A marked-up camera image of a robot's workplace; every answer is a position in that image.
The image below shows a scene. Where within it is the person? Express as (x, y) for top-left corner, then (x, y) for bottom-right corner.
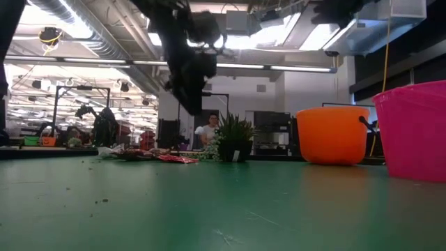
(91, 107), (120, 148)
(194, 112), (221, 148)

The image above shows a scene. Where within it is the black equipment cabinet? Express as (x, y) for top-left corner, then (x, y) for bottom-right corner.
(157, 119), (182, 149)

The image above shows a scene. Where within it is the red Skittles pack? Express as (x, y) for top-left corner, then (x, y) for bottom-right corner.
(155, 153), (199, 165)

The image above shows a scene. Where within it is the black shelving unit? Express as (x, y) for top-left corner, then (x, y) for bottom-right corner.
(253, 111), (298, 156)

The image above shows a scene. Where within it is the small potted artificial plant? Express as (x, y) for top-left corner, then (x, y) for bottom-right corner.
(190, 112), (258, 164)

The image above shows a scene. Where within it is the pink plastic bucket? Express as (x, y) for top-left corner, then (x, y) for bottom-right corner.
(371, 79), (446, 183)

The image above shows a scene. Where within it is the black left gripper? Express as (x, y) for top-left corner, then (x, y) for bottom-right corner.
(130, 0), (228, 117)

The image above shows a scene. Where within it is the yellow hanging cable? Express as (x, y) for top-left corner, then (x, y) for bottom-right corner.
(369, 0), (394, 158)

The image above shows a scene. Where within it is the black ceiling cable reel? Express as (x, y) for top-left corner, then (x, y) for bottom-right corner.
(37, 26), (64, 56)

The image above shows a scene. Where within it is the orange pumpkin face bucket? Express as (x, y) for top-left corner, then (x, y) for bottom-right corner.
(295, 105), (378, 167)

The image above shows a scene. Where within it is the black background rig frame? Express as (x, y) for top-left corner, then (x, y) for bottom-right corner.
(177, 91), (230, 140)
(51, 85), (112, 137)

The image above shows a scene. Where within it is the long ceiling light bar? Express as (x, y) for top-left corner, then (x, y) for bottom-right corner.
(3, 54), (338, 74)

